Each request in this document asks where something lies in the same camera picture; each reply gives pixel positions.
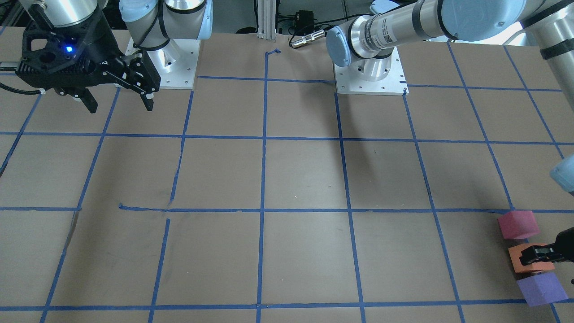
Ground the silver cable connector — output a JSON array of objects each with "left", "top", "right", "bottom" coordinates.
[{"left": 289, "top": 29, "right": 326, "bottom": 49}]

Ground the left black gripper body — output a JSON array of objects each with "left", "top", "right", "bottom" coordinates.
[{"left": 555, "top": 227, "right": 574, "bottom": 262}]

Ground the aluminium frame post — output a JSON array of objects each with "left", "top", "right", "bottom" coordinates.
[{"left": 256, "top": 0, "right": 277, "bottom": 42}]

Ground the orange foam cube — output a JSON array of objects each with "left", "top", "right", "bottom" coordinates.
[{"left": 508, "top": 244, "right": 556, "bottom": 275}]

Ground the red foam cube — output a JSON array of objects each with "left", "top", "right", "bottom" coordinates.
[{"left": 497, "top": 210, "right": 540, "bottom": 240}]

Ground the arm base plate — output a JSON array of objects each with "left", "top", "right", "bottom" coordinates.
[
  {"left": 147, "top": 39, "right": 201, "bottom": 90},
  {"left": 333, "top": 48, "right": 409, "bottom": 96}
]

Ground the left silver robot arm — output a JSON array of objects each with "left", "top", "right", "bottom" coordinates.
[{"left": 326, "top": 0, "right": 573, "bottom": 214}]

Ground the purple foam cube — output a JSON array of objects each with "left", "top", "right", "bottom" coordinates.
[{"left": 517, "top": 272, "right": 568, "bottom": 307}]

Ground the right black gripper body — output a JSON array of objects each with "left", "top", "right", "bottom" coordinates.
[{"left": 16, "top": 12, "right": 128, "bottom": 91}]

